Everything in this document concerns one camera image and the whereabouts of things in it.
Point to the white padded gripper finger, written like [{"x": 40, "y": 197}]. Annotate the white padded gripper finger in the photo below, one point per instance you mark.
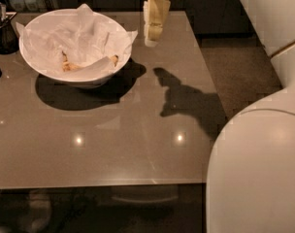
[{"x": 150, "y": 29}]

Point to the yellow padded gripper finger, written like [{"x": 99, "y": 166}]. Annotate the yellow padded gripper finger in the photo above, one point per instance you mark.
[{"x": 158, "y": 10}]

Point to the spotted yellow banana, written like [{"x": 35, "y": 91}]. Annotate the spotted yellow banana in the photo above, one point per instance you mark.
[{"x": 69, "y": 66}]

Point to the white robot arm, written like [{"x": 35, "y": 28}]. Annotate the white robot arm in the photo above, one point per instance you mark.
[{"x": 250, "y": 184}]

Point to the white crumpled paper liner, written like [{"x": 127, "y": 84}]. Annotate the white crumpled paper liner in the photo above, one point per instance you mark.
[{"x": 76, "y": 39}]

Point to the dark wire utensil holder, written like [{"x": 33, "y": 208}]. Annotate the dark wire utensil holder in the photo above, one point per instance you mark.
[{"x": 8, "y": 37}]

